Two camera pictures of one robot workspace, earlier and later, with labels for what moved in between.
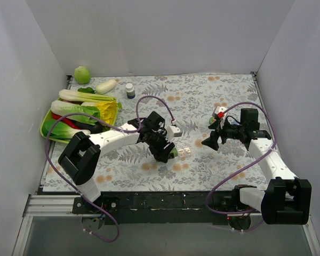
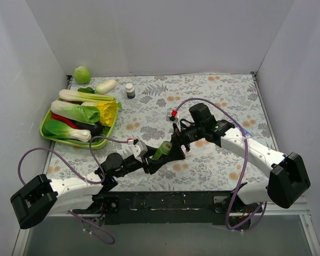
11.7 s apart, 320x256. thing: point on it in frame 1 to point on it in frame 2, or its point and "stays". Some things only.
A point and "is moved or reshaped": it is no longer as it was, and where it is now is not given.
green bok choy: x=60 y=131 stays
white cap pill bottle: x=130 y=91 stays
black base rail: x=152 y=207 stays
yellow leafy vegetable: x=108 y=111 stays
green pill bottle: x=175 y=152 is moved or reshaped
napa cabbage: x=64 y=108 stays
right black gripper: x=217 y=135 to x=179 y=141
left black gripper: x=161 y=149 to x=146 y=164
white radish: x=105 y=87 stays
